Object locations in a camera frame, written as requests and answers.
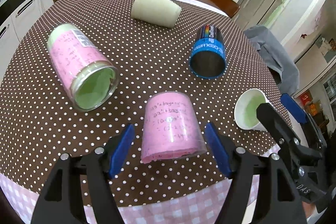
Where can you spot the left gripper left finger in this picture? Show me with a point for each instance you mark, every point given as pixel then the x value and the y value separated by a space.
pixel 61 200

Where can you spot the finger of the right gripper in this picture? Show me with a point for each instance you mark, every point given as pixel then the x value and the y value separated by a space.
pixel 312 132
pixel 283 134

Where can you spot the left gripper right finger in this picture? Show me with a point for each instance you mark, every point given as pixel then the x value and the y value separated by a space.
pixel 277 201

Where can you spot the small pink glass cup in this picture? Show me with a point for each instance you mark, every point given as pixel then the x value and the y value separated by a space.
pixel 171 129

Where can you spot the white paper cup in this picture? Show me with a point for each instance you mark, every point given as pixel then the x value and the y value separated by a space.
pixel 245 111

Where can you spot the blue black metal cup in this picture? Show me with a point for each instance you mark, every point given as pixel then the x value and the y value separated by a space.
pixel 208 55

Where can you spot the cream plastic cup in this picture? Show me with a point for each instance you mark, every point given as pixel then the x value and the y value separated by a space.
pixel 163 13

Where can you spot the grey jacket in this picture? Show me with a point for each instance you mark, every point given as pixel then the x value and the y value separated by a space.
pixel 281 66

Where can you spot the brown polka dot tablecloth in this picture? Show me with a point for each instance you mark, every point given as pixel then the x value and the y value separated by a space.
pixel 39 122

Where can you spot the large pink green jar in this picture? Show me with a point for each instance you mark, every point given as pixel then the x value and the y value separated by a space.
pixel 87 76

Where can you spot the right wooden chair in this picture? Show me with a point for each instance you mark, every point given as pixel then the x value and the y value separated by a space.
pixel 230 7

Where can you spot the white cabinet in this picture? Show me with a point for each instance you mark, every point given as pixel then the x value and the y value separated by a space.
pixel 17 17

